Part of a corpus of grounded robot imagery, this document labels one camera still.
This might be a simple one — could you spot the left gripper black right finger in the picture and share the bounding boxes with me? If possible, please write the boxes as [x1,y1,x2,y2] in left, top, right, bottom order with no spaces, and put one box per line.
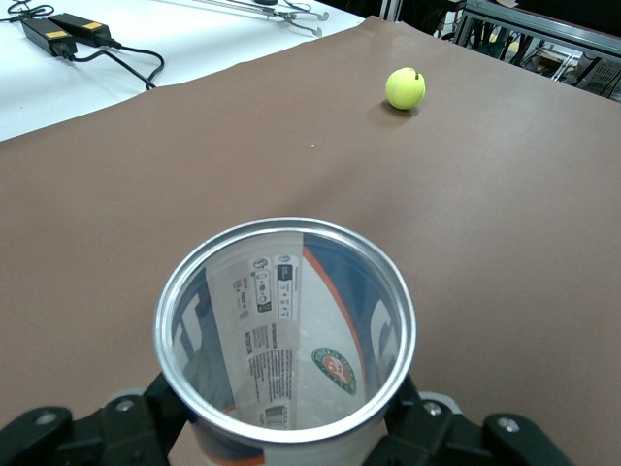
[377,373,578,466]

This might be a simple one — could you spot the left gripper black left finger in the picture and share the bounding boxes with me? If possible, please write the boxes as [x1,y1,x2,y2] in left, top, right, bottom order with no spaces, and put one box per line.
[0,371,193,466]

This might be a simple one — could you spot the silver tennis ball can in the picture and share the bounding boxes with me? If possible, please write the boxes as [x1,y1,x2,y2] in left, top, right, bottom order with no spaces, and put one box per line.
[153,216,417,466]

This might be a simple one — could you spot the yellow tennis ball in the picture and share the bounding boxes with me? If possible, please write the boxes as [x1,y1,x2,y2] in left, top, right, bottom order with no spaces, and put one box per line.
[384,66,428,112]

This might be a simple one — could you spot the brown table mat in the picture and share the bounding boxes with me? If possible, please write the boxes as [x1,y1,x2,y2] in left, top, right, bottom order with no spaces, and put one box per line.
[0,14,621,466]

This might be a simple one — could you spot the black power adapter orange label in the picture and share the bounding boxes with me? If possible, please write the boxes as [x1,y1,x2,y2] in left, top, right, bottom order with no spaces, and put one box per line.
[20,17,79,58]
[48,13,122,50]

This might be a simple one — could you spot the metal grabber tongs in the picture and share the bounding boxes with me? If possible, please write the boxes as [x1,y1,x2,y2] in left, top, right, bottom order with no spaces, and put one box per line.
[193,0,331,39]

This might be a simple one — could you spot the black adapter power cable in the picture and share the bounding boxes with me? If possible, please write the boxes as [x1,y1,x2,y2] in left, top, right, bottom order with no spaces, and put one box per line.
[67,44,165,91]

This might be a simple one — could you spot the aluminium frame rack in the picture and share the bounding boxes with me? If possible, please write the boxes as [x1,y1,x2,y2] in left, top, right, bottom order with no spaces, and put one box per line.
[377,0,621,103]

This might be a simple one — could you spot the thin black cable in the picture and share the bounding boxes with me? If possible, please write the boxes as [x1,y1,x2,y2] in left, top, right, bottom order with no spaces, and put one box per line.
[0,0,55,24]

